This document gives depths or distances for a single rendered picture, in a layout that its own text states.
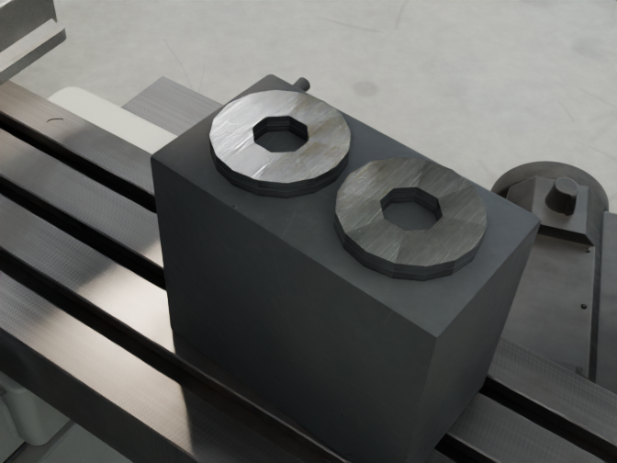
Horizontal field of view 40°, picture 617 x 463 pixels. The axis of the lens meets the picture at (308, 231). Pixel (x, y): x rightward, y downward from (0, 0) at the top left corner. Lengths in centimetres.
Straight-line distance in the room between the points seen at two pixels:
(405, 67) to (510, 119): 36
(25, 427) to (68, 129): 29
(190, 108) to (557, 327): 59
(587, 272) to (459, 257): 82
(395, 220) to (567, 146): 195
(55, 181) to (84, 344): 19
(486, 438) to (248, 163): 28
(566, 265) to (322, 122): 79
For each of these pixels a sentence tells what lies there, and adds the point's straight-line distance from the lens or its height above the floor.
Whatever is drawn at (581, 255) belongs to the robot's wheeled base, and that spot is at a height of 59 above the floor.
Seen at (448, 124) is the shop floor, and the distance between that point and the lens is 242.
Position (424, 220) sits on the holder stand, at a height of 115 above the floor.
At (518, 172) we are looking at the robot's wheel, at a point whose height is 58.
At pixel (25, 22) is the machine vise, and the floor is 100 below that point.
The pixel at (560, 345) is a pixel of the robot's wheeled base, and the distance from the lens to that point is 120.
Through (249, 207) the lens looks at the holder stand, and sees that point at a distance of 51.
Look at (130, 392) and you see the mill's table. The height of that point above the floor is 96.
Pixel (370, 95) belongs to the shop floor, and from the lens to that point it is 249.
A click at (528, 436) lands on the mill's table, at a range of 67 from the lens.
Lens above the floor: 151
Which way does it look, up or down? 47 degrees down
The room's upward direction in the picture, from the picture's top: 4 degrees clockwise
